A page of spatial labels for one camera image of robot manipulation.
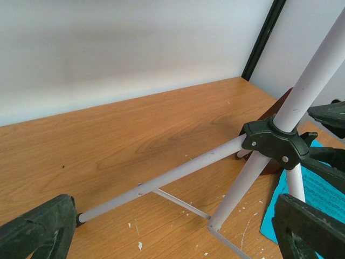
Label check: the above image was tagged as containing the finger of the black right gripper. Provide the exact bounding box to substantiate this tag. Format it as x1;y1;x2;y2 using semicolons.
304;147;344;194
307;101;344;139

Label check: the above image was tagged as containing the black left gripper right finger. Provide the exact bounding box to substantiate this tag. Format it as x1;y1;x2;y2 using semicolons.
272;194;344;258

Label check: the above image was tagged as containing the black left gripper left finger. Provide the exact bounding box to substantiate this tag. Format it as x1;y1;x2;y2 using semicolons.
1;194;77;258

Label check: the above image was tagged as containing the blue sheet music page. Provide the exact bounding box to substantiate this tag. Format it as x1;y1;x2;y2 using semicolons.
259;139;345;243

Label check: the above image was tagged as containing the white tripod music stand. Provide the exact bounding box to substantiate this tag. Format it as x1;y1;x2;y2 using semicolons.
76;5;345;259

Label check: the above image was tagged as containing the brown wooden metronome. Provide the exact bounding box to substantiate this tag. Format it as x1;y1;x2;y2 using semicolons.
235;87;293;175

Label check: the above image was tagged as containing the black frame post right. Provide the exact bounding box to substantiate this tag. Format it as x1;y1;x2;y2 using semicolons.
241;0;286;81

